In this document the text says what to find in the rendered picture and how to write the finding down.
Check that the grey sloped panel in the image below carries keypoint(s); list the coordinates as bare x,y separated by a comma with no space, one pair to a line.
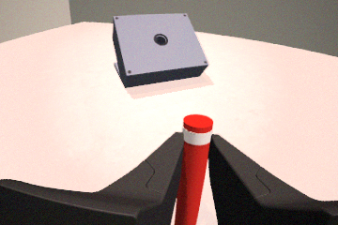
155,48

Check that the red peg with white band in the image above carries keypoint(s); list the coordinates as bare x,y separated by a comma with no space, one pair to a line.
197,129

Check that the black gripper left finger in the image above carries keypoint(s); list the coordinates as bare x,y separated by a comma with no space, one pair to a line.
144,196

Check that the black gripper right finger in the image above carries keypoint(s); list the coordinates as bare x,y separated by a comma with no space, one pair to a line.
246,194

